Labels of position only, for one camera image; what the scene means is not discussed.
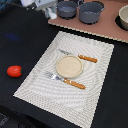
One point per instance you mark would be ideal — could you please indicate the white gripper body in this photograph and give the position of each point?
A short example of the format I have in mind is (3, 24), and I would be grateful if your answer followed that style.
(38, 4)

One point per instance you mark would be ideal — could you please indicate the small grey frying pan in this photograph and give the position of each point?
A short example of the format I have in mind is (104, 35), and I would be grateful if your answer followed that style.
(66, 9)

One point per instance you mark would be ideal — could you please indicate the large grey cooking pot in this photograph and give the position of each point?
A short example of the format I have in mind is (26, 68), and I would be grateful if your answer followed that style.
(89, 12)

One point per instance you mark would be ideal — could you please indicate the round beige plate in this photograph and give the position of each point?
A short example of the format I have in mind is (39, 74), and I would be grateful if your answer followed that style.
(69, 66)

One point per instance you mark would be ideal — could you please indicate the cream bowl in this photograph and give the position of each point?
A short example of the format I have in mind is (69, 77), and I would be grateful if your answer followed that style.
(123, 14)

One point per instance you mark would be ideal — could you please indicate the striped beige placemat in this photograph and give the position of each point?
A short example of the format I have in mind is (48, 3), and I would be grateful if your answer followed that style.
(70, 103)

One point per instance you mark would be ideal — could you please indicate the knife with wooden handle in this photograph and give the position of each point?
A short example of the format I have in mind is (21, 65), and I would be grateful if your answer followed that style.
(80, 56)

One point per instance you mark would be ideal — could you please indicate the fork with wooden handle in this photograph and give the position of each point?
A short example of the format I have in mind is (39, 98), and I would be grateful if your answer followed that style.
(67, 81)

